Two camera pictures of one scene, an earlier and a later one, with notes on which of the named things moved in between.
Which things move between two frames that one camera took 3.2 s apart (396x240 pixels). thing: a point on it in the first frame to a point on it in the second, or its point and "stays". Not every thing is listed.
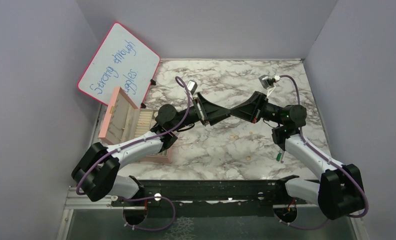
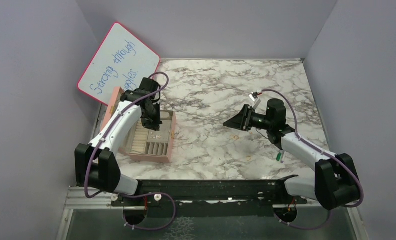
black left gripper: (208, 112) to (155, 124)
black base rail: (210, 198) stays
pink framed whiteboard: (121, 60) stays
